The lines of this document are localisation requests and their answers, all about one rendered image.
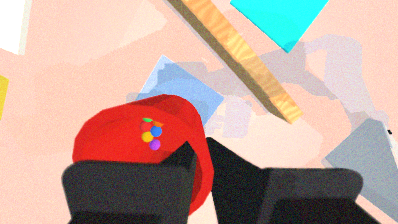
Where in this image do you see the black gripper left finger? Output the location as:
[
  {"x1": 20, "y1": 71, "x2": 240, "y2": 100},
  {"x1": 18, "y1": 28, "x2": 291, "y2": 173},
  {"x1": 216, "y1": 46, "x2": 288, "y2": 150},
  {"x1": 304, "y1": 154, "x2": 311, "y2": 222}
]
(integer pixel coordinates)
[{"x1": 61, "y1": 141, "x2": 197, "y2": 224}]

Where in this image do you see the yellow rectangular block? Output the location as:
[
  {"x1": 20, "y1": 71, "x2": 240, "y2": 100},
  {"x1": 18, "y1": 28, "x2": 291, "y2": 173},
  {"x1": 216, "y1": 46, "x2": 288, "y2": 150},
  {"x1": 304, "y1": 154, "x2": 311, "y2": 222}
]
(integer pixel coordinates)
[{"x1": 0, "y1": 74, "x2": 9, "y2": 120}]

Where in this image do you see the orange marble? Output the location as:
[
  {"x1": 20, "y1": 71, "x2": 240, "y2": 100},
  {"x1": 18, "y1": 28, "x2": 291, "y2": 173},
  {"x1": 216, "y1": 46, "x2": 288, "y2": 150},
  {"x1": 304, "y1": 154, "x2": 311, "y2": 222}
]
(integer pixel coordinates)
[{"x1": 153, "y1": 120, "x2": 164, "y2": 127}]

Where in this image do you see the long wooden plank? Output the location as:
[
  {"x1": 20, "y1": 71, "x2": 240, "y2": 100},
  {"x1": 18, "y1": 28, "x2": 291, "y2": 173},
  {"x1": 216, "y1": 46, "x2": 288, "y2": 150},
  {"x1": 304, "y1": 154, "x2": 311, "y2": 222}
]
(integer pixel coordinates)
[{"x1": 168, "y1": 0, "x2": 303, "y2": 125}]

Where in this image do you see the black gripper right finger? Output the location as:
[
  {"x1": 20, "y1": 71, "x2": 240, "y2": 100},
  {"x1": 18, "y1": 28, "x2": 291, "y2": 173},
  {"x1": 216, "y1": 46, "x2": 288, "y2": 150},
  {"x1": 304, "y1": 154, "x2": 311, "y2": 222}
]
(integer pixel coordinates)
[{"x1": 206, "y1": 137, "x2": 364, "y2": 224}]

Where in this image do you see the blue marble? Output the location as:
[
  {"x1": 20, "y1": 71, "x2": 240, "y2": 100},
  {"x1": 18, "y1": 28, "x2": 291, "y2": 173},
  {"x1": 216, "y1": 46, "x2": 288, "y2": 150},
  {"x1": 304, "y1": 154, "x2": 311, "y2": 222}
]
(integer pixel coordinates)
[{"x1": 150, "y1": 126, "x2": 162, "y2": 137}]

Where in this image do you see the yellow marble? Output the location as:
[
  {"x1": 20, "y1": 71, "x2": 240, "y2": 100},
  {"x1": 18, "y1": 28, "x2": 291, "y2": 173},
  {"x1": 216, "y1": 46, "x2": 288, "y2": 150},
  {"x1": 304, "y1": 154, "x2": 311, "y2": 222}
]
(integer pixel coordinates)
[{"x1": 141, "y1": 131, "x2": 153, "y2": 142}]

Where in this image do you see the purple marble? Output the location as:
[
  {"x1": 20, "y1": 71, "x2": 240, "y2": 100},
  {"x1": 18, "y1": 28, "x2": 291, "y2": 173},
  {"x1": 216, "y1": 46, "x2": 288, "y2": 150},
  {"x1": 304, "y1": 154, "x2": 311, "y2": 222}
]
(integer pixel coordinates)
[{"x1": 149, "y1": 139, "x2": 160, "y2": 150}]

